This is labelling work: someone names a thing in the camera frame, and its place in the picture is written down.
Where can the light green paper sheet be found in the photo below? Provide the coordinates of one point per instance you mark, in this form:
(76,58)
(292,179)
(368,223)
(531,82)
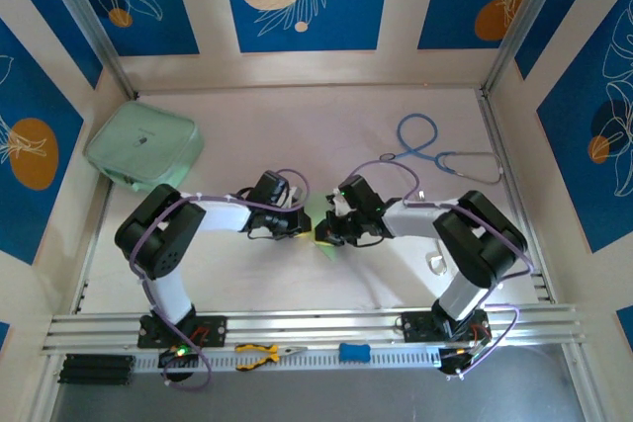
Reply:
(330,251)

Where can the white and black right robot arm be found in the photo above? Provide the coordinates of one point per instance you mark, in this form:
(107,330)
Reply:
(475,239)

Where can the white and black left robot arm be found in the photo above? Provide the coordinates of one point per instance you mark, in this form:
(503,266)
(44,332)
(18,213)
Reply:
(222,214)

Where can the blue stethoscope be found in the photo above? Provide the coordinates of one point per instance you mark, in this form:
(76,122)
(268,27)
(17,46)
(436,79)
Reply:
(413,147)

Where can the blue bone-shaped sponge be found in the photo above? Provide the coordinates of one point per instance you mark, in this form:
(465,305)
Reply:
(353,353)

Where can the mint green zip pouch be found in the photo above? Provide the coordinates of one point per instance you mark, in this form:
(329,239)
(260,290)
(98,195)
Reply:
(143,145)

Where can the black stacked blocks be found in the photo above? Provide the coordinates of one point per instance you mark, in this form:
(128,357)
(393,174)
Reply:
(96,370)

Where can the aluminium mounting rail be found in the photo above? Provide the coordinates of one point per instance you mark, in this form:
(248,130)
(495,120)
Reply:
(297,325)

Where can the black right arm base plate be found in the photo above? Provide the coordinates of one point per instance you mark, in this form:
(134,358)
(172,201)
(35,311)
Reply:
(415,325)

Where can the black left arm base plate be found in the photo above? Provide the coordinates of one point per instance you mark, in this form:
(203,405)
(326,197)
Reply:
(217,328)

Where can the aluminium side rail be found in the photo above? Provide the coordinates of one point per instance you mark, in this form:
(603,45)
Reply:
(91,254)
(499,145)

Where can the aluminium frame post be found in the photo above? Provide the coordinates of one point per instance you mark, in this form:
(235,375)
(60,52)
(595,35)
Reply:
(86,22)
(526,22)

